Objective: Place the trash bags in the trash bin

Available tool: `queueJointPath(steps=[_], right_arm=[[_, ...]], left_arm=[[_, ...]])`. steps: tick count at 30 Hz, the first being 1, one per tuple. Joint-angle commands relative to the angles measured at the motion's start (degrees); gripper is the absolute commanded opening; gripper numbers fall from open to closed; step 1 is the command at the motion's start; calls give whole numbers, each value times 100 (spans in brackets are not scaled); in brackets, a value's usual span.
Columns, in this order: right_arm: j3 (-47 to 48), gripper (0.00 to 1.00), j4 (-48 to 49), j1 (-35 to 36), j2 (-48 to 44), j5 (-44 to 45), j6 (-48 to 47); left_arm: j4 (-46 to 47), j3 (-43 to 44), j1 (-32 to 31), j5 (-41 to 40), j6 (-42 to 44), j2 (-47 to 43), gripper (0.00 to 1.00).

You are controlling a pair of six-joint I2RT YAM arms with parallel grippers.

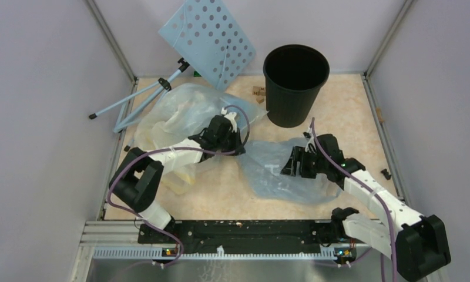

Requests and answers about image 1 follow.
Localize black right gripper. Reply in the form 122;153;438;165
281;146;328;179

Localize light blue trash bag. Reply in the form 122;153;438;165
238;137;341;205

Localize translucent yellowish trash bag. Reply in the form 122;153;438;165
133;82;268;196

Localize black plastic trash bin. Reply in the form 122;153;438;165
263;44;330;128

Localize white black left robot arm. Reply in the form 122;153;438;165
109;112;245;243

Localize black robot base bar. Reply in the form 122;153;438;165
137;220;358;254

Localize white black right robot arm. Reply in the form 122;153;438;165
280;133;451;281

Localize small wooden blocks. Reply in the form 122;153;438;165
252;86;266;104

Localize light blue tripod legs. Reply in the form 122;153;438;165
88;58;190;133

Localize small black clip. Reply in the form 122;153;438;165
380;169;392;180

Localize light blue perforated stand plate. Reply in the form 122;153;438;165
159;0;256;91

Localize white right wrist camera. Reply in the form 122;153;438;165
303;128;315;152

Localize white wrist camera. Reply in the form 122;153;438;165
303;128;315;152
221;108;237;132

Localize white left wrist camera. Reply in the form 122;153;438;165
221;108;237;132

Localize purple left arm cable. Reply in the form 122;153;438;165
106;105;251;266

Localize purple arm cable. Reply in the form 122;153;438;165
106;105;251;266
310;117;398;282

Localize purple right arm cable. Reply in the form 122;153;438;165
310;117;398;282

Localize white slotted cable duct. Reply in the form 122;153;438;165
93;246;337;260

